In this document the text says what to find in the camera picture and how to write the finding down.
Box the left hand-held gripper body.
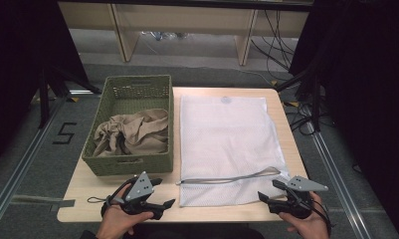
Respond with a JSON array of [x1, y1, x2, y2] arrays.
[[100, 171, 165, 220]]

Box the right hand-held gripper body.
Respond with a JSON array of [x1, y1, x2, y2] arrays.
[[268, 175, 329, 220]]

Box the beige cloth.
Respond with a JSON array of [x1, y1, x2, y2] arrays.
[[93, 108, 170, 158]]

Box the white mesh laundry bag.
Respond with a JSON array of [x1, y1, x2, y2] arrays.
[[175, 95, 292, 208]]

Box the green woven basket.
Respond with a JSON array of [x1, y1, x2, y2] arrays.
[[81, 74, 175, 177]]

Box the person's right hand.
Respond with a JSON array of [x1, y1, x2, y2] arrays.
[[279, 192, 331, 239]]

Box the person's left hand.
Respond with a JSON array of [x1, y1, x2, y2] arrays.
[[96, 183, 155, 239]]

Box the person's dark clothing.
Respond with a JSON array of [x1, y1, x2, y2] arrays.
[[128, 223, 265, 239]]

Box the black metal stand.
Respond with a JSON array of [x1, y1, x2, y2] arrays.
[[37, 61, 102, 129], [275, 68, 323, 132]]

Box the black curtain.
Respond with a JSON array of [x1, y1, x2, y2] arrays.
[[0, 0, 91, 173], [288, 0, 399, 233]]

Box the clear plastic wrap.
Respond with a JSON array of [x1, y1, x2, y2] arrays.
[[140, 30, 190, 42]]

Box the light wooden bench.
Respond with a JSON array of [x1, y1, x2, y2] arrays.
[[57, 0, 314, 67]]

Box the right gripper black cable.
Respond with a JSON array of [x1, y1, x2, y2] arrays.
[[310, 198, 334, 232]]

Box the metal floor rail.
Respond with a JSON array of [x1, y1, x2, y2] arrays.
[[304, 120, 375, 239], [0, 89, 99, 230]]

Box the black floor cables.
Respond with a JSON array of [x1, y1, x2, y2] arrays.
[[284, 102, 335, 136]]

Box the bundle of black cables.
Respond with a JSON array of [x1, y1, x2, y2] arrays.
[[250, 9, 299, 79]]

